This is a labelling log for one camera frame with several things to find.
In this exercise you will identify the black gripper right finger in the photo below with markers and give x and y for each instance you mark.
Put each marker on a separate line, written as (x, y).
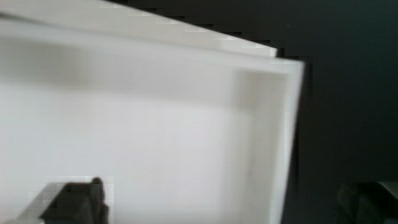
(366, 203)

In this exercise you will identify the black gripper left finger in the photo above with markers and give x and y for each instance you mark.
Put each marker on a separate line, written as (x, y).
(68, 204)

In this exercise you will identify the white drawer cabinet housing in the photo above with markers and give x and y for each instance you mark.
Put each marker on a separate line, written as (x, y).
(150, 104)

